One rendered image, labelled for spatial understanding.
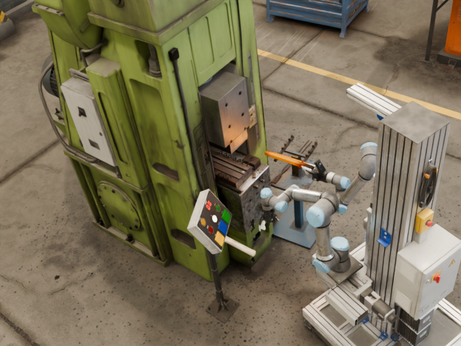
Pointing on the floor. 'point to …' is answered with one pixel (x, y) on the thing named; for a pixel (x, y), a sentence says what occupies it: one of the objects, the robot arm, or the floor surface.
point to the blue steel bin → (318, 11)
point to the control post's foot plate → (223, 309)
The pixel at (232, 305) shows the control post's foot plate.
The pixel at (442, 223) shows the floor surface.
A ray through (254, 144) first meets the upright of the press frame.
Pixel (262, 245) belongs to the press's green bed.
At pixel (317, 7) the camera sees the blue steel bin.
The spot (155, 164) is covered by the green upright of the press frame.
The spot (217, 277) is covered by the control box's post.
